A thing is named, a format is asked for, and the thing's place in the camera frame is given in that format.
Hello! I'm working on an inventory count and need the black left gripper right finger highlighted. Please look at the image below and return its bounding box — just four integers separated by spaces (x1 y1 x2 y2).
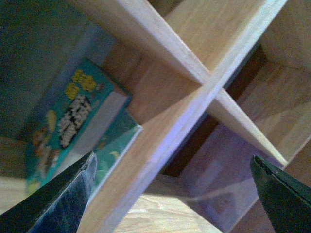
250 155 311 233

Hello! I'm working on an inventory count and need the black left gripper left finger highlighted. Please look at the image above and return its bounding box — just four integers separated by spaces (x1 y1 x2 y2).
0 152 97 233

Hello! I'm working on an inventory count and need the light wooden shelf cabinet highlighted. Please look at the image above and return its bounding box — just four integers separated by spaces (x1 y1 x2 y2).
0 0 311 233

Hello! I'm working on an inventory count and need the teal cartoon book lower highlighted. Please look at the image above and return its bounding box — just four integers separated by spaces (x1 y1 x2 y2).
92 110 143 193

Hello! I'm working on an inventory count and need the teal cartoon book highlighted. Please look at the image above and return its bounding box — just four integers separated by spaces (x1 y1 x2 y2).
92 110 143 193
26 58 131 194

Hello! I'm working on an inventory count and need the teal cartoon book upper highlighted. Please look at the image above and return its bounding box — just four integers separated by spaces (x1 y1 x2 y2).
26 58 131 194

